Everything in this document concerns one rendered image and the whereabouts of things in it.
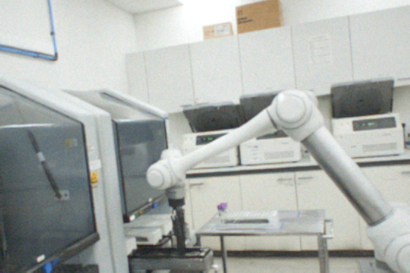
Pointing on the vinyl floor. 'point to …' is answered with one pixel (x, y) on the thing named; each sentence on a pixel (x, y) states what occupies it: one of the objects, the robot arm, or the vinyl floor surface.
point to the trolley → (296, 222)
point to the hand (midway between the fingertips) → (181, 242)
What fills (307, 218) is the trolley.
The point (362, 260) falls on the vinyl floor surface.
